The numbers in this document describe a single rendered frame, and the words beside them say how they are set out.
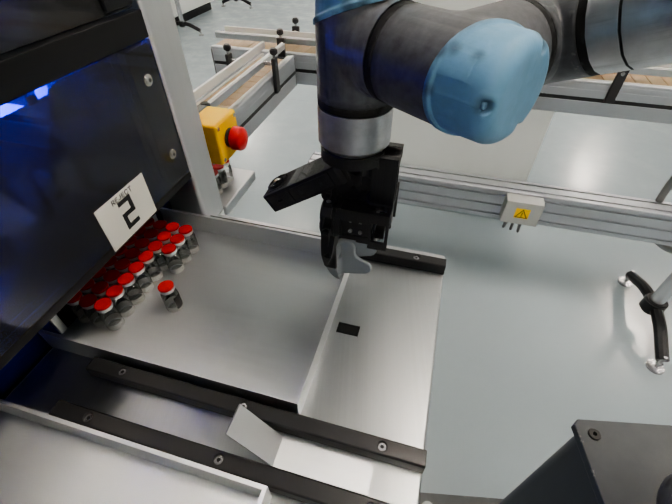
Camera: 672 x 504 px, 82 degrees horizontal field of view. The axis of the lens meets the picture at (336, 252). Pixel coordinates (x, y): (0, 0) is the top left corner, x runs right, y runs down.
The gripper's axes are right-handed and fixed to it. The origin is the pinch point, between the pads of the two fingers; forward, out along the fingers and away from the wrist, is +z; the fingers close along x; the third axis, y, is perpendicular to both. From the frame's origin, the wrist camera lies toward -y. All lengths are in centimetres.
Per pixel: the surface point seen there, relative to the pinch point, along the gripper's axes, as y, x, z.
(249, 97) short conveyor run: -35, 49, -2
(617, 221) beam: 74, 85, 42
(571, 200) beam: 58, 85, 36
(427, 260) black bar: 12.6, 7.0, 1.5
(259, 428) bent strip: -1.5, -23.2, 0.5
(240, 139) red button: -21.2, 16.8, -8.6
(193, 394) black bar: -10.5, -21.4, 1.6
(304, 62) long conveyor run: -33, 83, 0
